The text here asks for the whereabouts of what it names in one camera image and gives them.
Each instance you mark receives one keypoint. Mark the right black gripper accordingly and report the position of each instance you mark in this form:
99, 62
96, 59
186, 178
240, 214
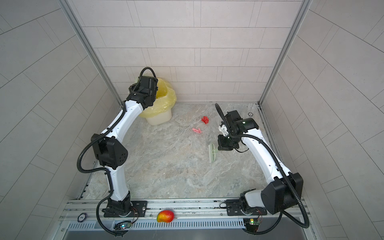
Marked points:
222, 145

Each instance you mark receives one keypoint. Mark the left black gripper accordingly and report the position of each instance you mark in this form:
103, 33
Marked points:
132, 89

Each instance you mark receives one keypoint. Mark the green hand brush white bristles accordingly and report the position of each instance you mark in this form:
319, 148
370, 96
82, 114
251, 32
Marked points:
212, 152

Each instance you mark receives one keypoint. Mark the beige bin yellow bag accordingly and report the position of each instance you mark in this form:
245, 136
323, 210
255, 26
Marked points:
161, 112

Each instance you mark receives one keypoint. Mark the red paper scrap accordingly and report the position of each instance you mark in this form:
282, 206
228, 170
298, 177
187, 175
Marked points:
205, 119

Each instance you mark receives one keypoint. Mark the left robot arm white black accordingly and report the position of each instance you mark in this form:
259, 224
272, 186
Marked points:
108, 147

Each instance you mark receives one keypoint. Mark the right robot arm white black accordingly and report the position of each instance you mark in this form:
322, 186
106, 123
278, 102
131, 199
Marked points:
283, 192

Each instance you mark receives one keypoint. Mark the pink paper scrap centre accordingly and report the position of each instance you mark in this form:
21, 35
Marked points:
197, 130

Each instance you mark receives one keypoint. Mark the right circuit board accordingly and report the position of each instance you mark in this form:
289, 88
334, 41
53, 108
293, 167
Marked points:
251, 225

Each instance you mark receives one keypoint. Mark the circuit board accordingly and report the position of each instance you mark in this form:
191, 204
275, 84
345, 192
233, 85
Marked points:
124, 225
251, 225

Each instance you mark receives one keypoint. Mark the red yellow mango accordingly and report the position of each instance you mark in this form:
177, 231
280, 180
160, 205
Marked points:
166, 216

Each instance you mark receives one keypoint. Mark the left circuit board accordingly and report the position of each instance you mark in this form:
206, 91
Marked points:
124, 225

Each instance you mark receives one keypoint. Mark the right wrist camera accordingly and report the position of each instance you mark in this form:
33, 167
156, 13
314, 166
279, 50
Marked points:
223, 129

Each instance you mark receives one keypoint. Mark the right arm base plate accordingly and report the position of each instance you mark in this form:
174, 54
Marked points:
234, 207

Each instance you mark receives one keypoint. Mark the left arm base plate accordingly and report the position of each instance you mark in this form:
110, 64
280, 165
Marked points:
135, 208

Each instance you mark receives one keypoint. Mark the aluminium front rail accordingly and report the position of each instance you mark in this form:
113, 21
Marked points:
189, 214

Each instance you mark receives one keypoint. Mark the poker chip on rail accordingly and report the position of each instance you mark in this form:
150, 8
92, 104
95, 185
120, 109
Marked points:
82, 217

